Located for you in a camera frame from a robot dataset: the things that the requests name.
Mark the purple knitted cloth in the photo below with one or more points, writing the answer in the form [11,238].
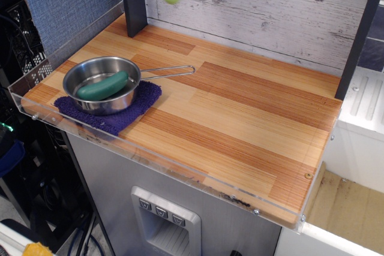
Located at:
[148,94]

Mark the green toy cucumber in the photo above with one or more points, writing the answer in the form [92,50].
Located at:
[105,88]

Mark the dark right vertical post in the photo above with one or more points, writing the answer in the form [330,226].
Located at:
[357,46]

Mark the black plastic crate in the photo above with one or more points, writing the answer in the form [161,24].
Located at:
[24,44]

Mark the clear acrylic table guard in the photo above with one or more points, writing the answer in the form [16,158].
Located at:
[247,128]

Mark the silver toy fridge cabinet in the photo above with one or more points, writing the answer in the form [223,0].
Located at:
[110,175]

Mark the silver pot with wire handle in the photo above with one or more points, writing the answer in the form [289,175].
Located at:
[97,69]

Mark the white toy sink unit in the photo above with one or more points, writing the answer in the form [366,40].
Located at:
[344,213]

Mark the grey dispenser button panel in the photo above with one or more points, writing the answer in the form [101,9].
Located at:
[165,227]

